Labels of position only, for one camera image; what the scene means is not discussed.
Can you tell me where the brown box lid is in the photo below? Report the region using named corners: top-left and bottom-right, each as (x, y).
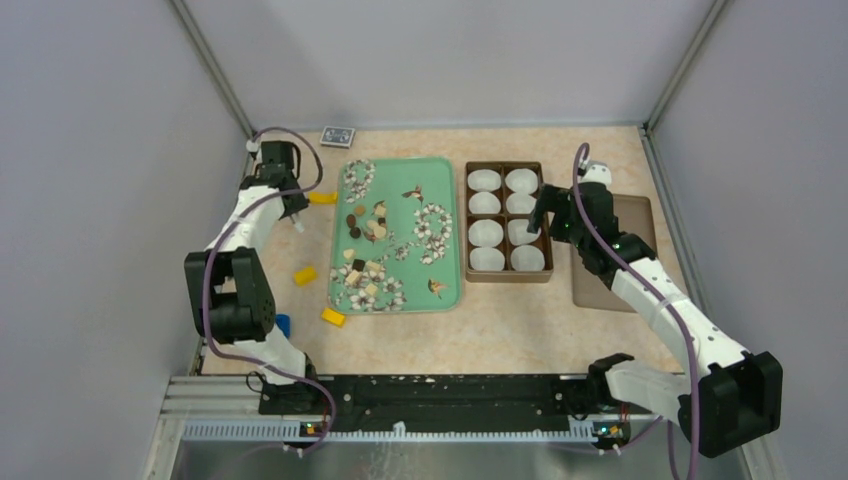
top-left (570, 193), bottom-right (658, 313)

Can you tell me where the green floral tray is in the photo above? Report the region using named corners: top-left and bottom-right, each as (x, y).
top-left (328, 157), bottom-right (462, 315)

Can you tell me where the brown chocolate box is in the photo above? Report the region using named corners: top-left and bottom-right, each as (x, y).
top-left (464, 161), bottom-right (554, 284)

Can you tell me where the white paper cup far right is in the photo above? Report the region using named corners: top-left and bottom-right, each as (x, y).
top-left (504, 168), bottom-right (539, 195)

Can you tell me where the white paper cup near right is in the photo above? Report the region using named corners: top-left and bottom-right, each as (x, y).
top-left (510, 244), bottom-right (546, 272)

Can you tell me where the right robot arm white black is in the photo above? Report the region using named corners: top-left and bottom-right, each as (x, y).
top-left (528, 161), bottom-right (783, 458)

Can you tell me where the white paper cup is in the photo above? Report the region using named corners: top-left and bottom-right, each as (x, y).
top-left (468, 192), bottom-right (502, 215)
top-left (510, 244), bottom-right (546, 272)
top-left (507, 218), bottom-right (541, 247)
top-left (469, 247), bottom-right (506, 272)
top-left (467, 169), bottom-right (502, 192)
top-left (504, 168), bottom-right (539, 195)
top-left (467, 219), bottom-right (504, 248)
top-left (505, 193), bottom-right (536, 215)

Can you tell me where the blue toy car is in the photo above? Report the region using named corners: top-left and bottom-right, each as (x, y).
top-left (275, 314), bottom-right (291, 338)

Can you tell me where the yellow curved block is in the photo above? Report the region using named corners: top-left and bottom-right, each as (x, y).
top-left (309, 192), bottom-right (338, 205)

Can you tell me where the yellow block middle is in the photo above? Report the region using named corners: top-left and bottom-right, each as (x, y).
top-left (293, 266), bottom-right (317, 287)

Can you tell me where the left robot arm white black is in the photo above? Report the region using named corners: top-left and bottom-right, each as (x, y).
top-left (184, 139), bottom-right (324, 415)

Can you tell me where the yellow block near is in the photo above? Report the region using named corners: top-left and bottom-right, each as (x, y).
top-left (321, 308), bottom-right (346, 328)

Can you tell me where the blue card deck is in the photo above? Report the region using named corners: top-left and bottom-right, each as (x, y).
top-left (319, 126), bottom-right (356, 149)

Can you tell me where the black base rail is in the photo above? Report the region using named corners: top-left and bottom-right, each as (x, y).
top-left (258, 374), bottom-right (654, 435)

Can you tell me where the white paper cup near left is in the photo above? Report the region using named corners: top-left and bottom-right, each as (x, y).
top-left (469, 247), bottom-right (506, 272)

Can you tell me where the white paper cup far left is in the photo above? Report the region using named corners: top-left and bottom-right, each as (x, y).
top-left (467, 169), bottom-right (502, 192)

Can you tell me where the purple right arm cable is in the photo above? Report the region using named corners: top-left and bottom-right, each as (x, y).
top-left (570, 142), bottom-right (702, 480)

